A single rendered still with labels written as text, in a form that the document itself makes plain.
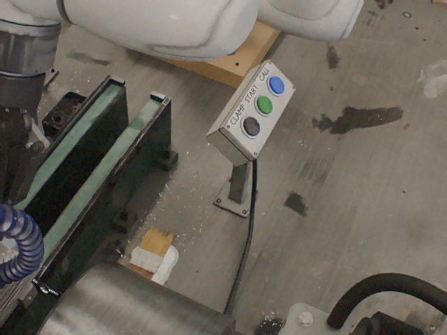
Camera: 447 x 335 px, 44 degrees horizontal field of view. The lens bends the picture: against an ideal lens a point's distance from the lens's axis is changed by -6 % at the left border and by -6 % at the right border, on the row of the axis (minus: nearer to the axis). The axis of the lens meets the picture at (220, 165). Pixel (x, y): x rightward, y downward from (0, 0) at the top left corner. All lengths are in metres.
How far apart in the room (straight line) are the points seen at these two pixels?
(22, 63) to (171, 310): 0.30
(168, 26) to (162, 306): 0.30
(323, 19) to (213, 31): 0.69
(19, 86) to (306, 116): 0.78
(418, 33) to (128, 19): 1.17
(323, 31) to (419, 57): 0.40
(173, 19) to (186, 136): 0.73
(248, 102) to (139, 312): 0.40
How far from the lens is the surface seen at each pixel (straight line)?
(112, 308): 0.61
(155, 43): 0.51
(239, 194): 1.08
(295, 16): 1.18
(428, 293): 0.54
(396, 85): 1.41
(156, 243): 1.05
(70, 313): 0.61
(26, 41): 0.60
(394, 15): 1.63
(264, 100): 0.90
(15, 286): 0.81
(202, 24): 0.49
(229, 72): 1.28
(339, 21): 1.18
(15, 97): 0.63
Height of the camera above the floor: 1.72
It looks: 53 degrees down
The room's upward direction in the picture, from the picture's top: 6 degrees clockwise
